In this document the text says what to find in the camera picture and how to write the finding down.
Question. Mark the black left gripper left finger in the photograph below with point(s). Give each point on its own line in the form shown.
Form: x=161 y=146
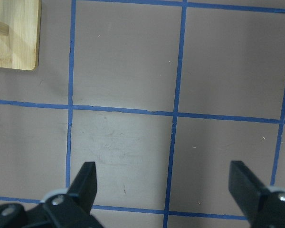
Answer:
x=71 y=208

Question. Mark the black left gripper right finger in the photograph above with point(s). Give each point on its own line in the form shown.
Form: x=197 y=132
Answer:
x=262 y=205

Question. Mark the bamboo mug tree stand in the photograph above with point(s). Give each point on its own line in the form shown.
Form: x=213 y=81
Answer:
x=20 y=34

